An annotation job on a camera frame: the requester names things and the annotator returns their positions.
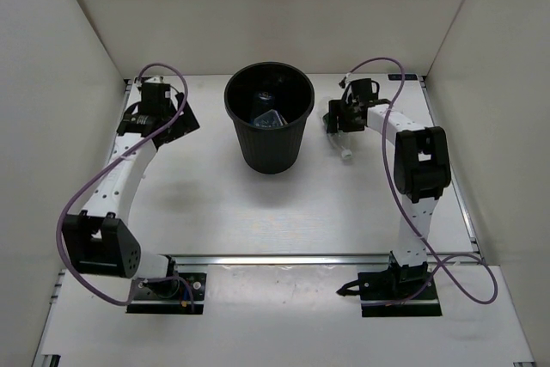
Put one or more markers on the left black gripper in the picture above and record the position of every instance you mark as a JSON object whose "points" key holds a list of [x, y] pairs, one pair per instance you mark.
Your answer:
{"points": [[186, 124]]}

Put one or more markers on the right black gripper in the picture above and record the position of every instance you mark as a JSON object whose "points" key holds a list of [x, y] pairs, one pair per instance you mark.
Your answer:
{"points": [[339, 108]]}

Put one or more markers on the green label clear bottle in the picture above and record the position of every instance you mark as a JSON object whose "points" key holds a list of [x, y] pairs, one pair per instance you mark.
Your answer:
{"points": [[340, 141]]}

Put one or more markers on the blue label water bottle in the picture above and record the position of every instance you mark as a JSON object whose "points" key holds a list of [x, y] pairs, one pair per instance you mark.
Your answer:
{"points": [[263, 111]]}

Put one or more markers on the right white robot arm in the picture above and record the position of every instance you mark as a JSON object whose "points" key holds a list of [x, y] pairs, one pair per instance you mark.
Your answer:
{"points": [[419, 175]]}

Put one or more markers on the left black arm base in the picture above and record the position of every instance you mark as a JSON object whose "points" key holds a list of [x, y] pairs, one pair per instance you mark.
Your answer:
{"points": [[153, 300]]}

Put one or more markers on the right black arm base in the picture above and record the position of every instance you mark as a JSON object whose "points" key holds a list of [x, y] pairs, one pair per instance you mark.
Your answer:
{"points": [[398, 291]]}

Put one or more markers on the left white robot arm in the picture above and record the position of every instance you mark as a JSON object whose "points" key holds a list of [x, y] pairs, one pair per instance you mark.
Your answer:
{"points": [[97, 239]]}

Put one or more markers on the black ribbed plastic bin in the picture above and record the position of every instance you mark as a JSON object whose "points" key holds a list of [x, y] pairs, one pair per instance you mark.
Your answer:
{"points": [[270, 150]]}

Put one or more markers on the blue table label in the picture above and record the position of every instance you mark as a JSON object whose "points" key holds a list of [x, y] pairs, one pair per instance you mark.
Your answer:
{"points": [[406, 77]]}

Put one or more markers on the aluminium table rail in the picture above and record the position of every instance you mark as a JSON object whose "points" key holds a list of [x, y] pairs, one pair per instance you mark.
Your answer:
{"points": [[281, 259]]}

